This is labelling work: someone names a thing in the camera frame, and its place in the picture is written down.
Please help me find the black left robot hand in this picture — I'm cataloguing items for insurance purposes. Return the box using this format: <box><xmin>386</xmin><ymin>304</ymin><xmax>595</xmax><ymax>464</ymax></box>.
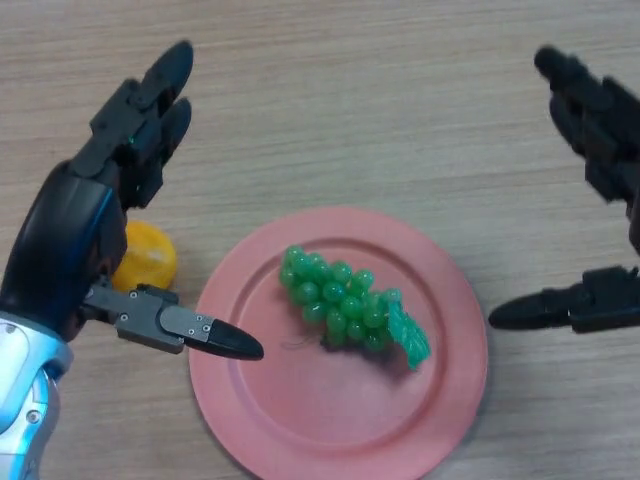
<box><xmin>0</xmin><ymin>39</ymin><xmax>265</xmax><ymax>361</ymax></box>

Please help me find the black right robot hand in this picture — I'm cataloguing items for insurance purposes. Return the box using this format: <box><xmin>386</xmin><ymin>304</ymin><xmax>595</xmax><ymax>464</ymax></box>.
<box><xmin>487</xmin><ymin>44</ymin><xmax>640</xmax><ymax>335</ymax></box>

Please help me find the green grape bunch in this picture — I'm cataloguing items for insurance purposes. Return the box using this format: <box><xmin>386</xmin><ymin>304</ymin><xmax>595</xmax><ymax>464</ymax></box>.
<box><xmin>278</xmin><ymin>243</ymin><xmax>432</xmax><ymax>372</ymax></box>

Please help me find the pink round plate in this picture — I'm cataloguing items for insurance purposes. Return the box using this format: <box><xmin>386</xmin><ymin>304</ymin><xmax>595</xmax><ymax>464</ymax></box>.
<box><xmin>189</xmin><ymin>207</ymin><xmax>490</xmax><ymax>469</ymax></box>

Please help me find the yellow pear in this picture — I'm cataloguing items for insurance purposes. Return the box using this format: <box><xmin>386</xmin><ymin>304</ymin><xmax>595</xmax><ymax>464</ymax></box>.
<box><xmin>110</xmin><ymin>220</ymin><xmax>178</xmax><ymax>290</ymax></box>

